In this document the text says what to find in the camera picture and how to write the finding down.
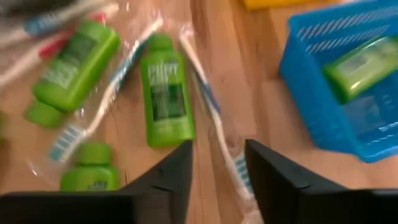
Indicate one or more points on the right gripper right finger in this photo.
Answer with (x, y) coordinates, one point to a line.
(295, 199)

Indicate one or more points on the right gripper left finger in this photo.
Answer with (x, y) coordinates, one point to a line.
(140, 202)

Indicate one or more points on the green travel shampoo bottle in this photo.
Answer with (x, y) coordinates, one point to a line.
(90, 174)
(168, 93)
(357, 71)
(77, 65)
(1, 130)

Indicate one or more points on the blue white toothbrush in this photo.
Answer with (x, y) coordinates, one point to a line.
(213, 102)
(40, 23)

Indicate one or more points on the clear bag black small items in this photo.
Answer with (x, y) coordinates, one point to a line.
(18, 6)

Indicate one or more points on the crumpled clear blue bag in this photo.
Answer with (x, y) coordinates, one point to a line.
(63, 143)

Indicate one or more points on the blue plastic basket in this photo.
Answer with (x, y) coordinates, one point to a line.
(314, 102)

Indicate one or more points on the red white wrapped toothbrush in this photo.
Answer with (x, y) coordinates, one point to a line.
(51, 49)

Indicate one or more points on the yellow plastic basket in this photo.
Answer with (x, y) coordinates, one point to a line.
(273, 3)

